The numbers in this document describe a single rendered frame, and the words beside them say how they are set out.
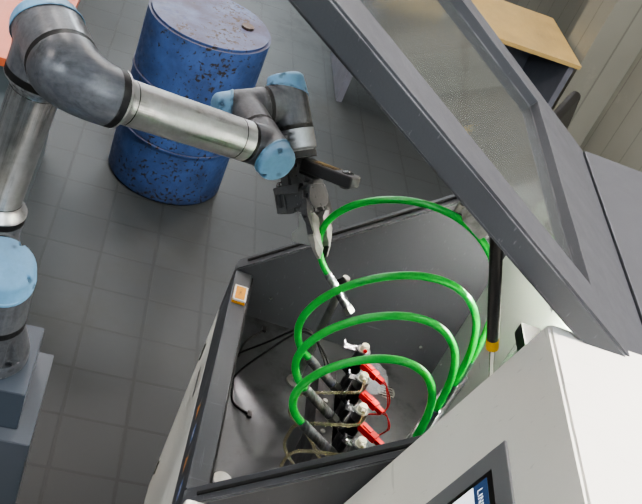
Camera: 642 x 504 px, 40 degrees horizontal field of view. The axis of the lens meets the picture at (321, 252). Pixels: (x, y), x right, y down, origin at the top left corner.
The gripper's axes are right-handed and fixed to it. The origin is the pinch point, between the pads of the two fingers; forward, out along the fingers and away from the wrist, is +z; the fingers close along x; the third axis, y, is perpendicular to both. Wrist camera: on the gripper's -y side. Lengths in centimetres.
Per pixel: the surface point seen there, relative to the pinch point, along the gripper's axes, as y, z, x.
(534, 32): 51, -84, -362
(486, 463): -45, 28, 44
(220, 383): 19.9, 22.1, 14.5
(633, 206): -54, 1, -27
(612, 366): -60, 18, 32
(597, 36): 17, -73, -361
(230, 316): 26.2, 11.3, -0.8
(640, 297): -58, 15, 1
